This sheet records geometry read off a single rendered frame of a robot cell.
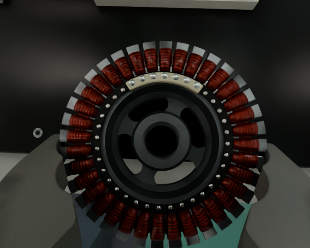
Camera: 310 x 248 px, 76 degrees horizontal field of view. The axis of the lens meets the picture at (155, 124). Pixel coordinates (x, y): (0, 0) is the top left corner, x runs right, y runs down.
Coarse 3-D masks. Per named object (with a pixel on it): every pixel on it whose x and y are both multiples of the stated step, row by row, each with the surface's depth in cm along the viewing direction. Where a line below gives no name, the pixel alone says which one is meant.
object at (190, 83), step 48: (144, 48) 11; (96, 96) 11; (144, 96) 13; (192, 96) 11; (240, 96) 10; (96, 144) 11; (144, 144) 11; (240, 144) 10; (96, 192) 10; (144, 192) 11; (192, 192) 11; (240, 192) 10; (144, 240) 10; (192, 240) 10
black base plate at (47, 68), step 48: (48, 0) 19; (288, 0) 19; (0, 48) 19; (48, 48) 19; (96, 48) 19; (192, 48) 19; (240, 48) 19; (288, 48) 18; (0, 96) 19; (48, 96) 19; (288, 96) 18; (0, 144) 18; (192, 144) 18; (288, 144) 18
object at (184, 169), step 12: (0, 156) 21; (12, 156) 21; (24, 156) 21; (0, 168) 21; (132, 168) 20; (180, 168) 20; (192, 168) 20; (0, 180) 20; (156, 180) 20; (168, 180) 20
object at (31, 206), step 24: (48, 144) 10; (24, 168) 9; (48, 168) 9; (0, 192) 7; (24, 192) 8; (48, 192) 8; (0, 216) 7; (24, 216) 7; (48, 216) 7; (72, 216) 7; (0, 240) 6; (24, 240) 6; (48, 240) 6; (72, 240) 7
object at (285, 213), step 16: (272, 144) 11; (272, 160) 10; (288, 160) 10; (272, 176) 9; (288, 176) 9; (304, 176) 9; (256, 192) 10; (272, 192) 8; (288, 192) 8; (304, 192) 8; (256, 208) 7; (272, 208) 7; (288, 208) 7; (304, 208) 7; (256, 224) 7; (272, 224) 7; (288, 224) 7; (304, 224) 7; (240, 240) 7; (256, 240) 6; (272, 240) 6; (288, 240) 6; (304, 240) 6
